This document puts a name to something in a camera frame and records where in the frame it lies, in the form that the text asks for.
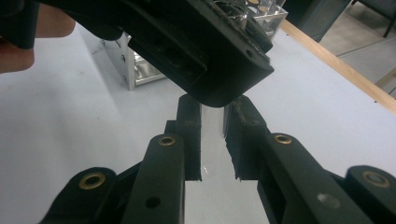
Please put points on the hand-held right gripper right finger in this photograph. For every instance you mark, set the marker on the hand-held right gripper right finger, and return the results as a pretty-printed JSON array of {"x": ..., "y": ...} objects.
[{"x": 280, "y": 174}]

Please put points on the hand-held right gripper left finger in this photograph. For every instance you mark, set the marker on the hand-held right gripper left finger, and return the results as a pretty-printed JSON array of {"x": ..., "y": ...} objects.
[{"x": 168, "y": 174}]

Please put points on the clear test tube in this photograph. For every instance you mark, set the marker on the clear test tube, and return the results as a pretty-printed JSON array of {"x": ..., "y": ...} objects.
[{"x": 212, "y": 140}]

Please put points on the dark cabinet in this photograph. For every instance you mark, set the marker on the dark cabinet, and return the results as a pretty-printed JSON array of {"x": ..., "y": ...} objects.
[{"x": 311, "y": 15}]

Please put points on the white table board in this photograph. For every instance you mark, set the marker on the white table board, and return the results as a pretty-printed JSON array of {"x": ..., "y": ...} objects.
[{"x": 62, "y": 124}]

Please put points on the wooden table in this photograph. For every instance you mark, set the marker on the wooden table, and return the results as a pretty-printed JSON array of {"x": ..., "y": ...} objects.
[{"x": 342, "y": 67}]

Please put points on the dark furniture piece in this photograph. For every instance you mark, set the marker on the dark furniture piece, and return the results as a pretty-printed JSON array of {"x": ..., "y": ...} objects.
[{"x": 379, "y": 6}]

